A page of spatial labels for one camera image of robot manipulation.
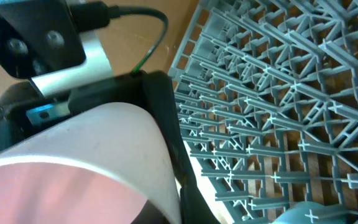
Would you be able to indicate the grey plastic dishwasher rack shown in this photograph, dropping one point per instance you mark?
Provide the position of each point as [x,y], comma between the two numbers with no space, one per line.
[267,98]

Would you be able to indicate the pink plastic cup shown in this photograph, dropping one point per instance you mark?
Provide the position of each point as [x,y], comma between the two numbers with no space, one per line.
[107,165]

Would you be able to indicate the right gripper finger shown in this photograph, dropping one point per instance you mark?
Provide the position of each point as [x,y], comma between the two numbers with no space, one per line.
[152,92]

